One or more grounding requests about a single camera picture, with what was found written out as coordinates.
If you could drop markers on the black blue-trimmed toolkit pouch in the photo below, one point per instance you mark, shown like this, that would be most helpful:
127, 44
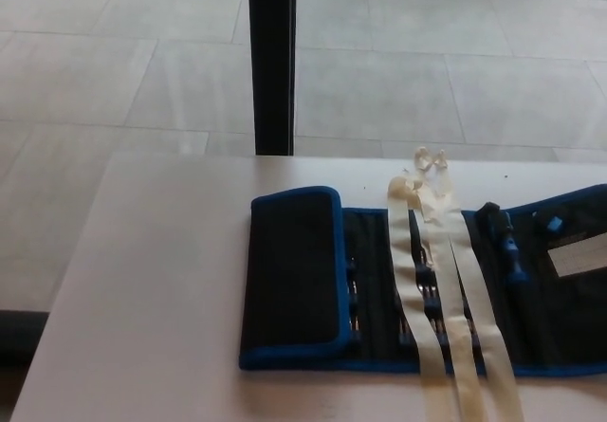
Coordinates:
289, 275

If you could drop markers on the beige masking tape strip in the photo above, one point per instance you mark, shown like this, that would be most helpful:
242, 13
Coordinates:
405, 270
479, 280
446, 270

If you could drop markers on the small blue adapter piece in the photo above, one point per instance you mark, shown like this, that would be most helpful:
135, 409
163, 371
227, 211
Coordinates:
552, 224

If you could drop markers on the white label card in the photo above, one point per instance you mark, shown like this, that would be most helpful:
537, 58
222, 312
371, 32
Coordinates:
582, 257

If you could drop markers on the black window frame post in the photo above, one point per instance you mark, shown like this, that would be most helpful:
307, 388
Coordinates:
271, 61

